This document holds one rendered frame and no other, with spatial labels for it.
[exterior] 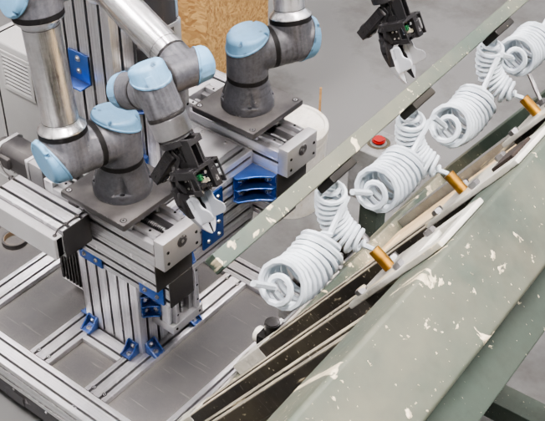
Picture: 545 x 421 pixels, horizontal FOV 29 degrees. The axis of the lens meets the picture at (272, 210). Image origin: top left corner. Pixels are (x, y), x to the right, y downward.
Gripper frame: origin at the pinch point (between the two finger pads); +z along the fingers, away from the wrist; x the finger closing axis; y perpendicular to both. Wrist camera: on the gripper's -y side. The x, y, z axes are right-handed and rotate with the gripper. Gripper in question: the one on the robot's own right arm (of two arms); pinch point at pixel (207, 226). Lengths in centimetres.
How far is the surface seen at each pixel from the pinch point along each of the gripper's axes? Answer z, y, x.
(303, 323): 23.6, 13.1, 2.4
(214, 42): 6, -159, 157
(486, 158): 22, 17, 70
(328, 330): 7.6, 45.1, -19.6
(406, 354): -17, 94, -54
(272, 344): 29.7, 1.5, 2.0
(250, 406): 9, 44, -39
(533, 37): -25, 75, 14
